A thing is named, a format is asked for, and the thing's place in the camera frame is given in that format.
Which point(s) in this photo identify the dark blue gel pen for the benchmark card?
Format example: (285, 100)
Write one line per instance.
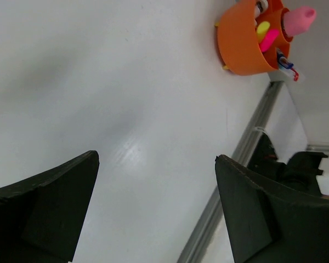
(282, 61)

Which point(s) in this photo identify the red gel pen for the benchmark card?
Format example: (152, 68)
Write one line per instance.
(292, 73)

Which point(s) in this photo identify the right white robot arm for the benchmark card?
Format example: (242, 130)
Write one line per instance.
(307, 172)

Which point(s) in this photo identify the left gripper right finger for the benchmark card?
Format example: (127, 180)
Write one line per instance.
(270, 222)

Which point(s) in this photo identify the aluminium table frame rail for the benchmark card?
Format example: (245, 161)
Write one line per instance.
(273, 135)

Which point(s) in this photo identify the pink cap black highlighter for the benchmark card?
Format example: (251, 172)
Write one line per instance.
(268, 40)

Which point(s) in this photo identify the yellow cap black highlighter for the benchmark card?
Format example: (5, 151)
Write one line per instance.
(261, 30)

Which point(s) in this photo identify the orange round organizer container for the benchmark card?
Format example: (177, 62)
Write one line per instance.
(238, 43)

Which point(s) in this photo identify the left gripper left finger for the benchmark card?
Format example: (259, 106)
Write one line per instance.
(41, 217)

